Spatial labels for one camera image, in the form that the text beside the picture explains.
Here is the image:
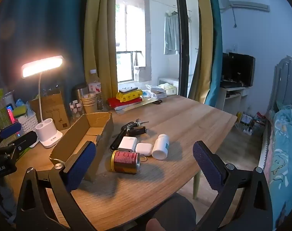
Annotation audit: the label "white perforated basket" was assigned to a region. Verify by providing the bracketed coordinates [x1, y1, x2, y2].
[17, 112, 38, 135]

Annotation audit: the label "stack of paper sheets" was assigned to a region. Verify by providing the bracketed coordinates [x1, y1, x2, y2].
[115, 99, 161, 113]

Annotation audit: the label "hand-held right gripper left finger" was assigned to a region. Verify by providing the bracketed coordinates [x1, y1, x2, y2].
[15, 141, 97, 231]

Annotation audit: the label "steel thermos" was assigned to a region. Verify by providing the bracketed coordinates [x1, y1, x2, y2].
[72, 84, 89, 109]

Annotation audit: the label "green table leg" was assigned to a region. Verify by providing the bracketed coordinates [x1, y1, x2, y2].
[193, 171, 202, 199]

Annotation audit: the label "small patterned glass jar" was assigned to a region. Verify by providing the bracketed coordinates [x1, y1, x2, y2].
[75, 100, 85, 116]
[69, 102, 77, 120]

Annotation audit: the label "red folder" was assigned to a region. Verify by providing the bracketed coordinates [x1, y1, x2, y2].
[107, 97, 141, 110]

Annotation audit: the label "clear water bottle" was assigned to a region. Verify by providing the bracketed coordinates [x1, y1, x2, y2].
[88, 69, 103, 111]

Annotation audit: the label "red gold tin can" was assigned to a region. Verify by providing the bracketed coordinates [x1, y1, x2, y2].
[111, 150, 140, 174]

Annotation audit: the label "person's leg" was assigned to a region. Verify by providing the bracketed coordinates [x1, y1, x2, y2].
[146, 192, 197, 231]

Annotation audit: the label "blue printed blanket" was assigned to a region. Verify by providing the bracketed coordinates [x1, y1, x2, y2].
[264, 105, 292, 231]

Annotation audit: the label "cardboard box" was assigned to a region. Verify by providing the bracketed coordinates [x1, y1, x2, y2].
[49, 112, 114, 182]

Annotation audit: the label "white small box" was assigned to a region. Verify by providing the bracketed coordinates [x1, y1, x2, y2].
[151, 88, 168, 99]

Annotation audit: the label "white computer desk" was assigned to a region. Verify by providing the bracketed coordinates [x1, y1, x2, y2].
[219, 85, 251, 116]

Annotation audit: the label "black flashlight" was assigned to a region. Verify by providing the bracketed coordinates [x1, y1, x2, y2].
[110, 130, 126, 151]

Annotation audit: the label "black monitor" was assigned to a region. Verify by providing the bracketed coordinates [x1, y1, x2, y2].
[222, 52, 256, 87]

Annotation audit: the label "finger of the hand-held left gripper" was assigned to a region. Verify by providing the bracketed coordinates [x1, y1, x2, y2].
[15, 132, 38, 150]
[0, 122, 22, 139]

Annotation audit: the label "white desk lamp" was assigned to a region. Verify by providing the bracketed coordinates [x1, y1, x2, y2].
[21, 56, 64, 149]

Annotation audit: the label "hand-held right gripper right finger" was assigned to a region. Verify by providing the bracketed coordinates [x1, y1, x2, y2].
[192, 141, 274, 231]

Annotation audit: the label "stack of paper cups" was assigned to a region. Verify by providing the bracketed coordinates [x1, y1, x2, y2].
[81, 93, 98, 114]

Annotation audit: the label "white air conditioner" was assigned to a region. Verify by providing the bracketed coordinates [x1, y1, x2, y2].
[219, 0, 270, 12]

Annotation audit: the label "white charger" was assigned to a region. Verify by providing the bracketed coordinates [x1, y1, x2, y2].
[118, 136, 138, 153]

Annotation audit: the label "yellow curtain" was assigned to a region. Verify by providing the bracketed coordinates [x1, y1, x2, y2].
[189, 0, 215, 104]
[84, 0, 119, 97]

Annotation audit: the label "lit screen device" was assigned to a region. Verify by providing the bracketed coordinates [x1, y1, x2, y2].
[6, 103, 16, 126]

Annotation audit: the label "brown printed carton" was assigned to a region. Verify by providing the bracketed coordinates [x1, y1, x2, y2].
[29, 91, 70, 129]

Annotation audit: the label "grey bed headboard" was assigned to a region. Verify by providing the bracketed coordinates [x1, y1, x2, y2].
[266, 55, 292, 118]

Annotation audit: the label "hanging grey clothes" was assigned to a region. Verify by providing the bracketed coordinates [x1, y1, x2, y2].
[163, 11, 180, 56]

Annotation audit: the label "yellow tissue packet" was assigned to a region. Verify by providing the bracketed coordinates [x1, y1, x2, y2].
[116, 90, 143, 102]

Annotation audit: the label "yellow green sponge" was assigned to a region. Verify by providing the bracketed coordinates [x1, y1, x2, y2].
[13, 105, 28, 117]

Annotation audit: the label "teal curtain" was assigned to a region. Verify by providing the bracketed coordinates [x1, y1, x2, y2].
[0, 0, 91, 101]
[205, 0, 223, 106]

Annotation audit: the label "white earbuds case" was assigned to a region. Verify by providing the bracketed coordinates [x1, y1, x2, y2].
[136, 143, 153, 156]

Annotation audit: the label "dark leather key pouch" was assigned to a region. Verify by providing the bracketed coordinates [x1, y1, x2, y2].
[127, 126, 146, 136]

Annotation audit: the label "black sliding door frame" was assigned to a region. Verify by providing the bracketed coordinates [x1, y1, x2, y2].
[173, 0, 192, 97]

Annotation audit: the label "white pill bottle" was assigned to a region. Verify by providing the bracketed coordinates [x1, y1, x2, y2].
[152, 134, 170, 160]

